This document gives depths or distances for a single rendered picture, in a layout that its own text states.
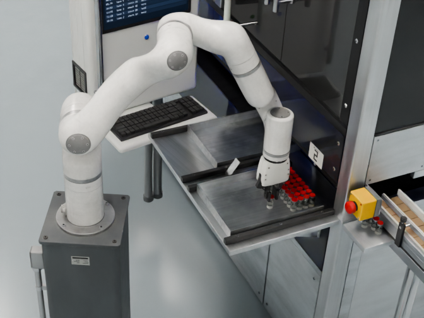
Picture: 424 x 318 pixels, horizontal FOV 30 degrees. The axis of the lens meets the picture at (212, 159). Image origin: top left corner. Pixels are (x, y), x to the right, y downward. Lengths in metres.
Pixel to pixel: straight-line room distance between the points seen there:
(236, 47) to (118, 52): 0.93
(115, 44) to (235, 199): 0.81
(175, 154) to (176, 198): 1.21
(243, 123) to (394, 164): 0.70
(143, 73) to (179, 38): 0.15
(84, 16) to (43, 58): 2.34
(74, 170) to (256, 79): 0.62
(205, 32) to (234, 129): 0.82
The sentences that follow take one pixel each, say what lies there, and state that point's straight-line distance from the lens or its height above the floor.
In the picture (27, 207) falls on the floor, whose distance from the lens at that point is 4.04.
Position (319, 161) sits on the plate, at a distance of 2.65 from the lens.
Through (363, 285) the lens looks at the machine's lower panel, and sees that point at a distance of 2.93.
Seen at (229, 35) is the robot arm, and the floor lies 1.53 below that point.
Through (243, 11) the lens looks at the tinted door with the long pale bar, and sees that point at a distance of 2.98.
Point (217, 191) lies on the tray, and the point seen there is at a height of 0.88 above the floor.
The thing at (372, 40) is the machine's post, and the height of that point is 1.54.
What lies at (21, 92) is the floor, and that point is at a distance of 4.95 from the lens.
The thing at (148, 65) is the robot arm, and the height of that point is 1.46.
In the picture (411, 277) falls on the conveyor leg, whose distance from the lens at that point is 2.66.
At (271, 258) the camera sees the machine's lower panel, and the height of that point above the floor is 0.38.
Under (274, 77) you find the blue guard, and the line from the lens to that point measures 2.82.
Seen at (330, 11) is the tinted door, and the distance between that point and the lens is 2.45.
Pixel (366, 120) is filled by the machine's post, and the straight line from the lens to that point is 2.40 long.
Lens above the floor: 2.55
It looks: 36 degrees down
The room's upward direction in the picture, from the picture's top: 3 degrees clockwise
